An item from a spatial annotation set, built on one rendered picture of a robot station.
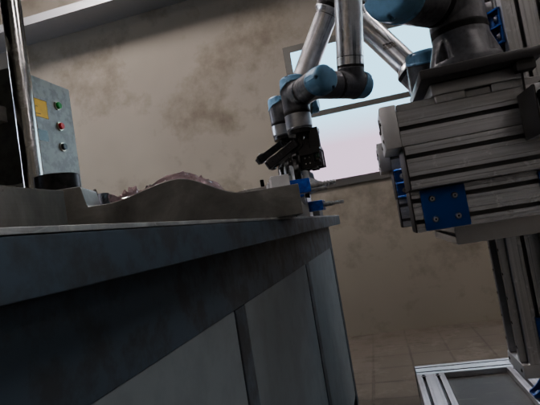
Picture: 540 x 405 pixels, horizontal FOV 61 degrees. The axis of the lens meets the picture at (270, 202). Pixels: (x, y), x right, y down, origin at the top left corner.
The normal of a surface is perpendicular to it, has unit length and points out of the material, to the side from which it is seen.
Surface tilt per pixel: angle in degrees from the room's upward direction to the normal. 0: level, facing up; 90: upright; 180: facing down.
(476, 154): 90
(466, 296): 90
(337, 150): 90
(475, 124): 90
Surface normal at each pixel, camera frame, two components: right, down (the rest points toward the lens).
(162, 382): 0.96, -0.17
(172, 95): -0.22, -0.03
